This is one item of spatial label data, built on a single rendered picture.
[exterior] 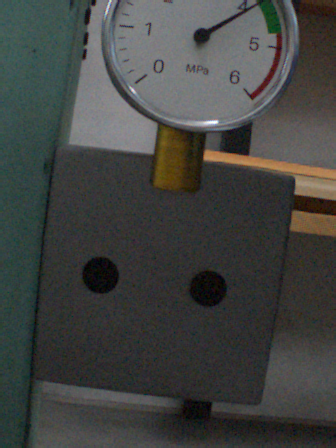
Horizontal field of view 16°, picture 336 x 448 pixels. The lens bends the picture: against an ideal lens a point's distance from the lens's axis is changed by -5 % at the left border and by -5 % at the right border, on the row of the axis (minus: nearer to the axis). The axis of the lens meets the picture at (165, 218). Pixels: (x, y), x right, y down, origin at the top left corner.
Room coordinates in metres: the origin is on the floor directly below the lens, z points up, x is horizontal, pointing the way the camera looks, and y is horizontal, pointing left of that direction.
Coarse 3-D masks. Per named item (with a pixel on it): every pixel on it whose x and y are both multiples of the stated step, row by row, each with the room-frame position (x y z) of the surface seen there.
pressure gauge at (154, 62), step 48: (144, 0) 0.38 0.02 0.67; (192, 0) 0.38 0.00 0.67; (240, 0) 0.38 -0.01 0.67; (288, 0) 0.38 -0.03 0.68; (144, 48) 0.38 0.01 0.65; (192, 48) 0.38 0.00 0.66; (240, 48) 0.38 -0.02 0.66; (288, 48) 0.38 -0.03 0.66; (144, 96) 0.38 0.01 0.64; (192, 96) 0.38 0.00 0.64; (240, 96) 0.38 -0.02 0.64; (192, 144) 0.40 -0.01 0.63
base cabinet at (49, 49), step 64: (0, 0) 0.44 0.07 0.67; (64, 0) 0.44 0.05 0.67; (0, 64) 0.44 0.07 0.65; (64, 64) 0.44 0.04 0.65; (0, 128) 0.44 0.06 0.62; (64, 128) 0.56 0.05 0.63; (0, 192) 0.44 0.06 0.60; (0, 256) 0.44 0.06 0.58; (0, 320) 0.44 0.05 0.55; (0, 384) 0.44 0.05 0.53
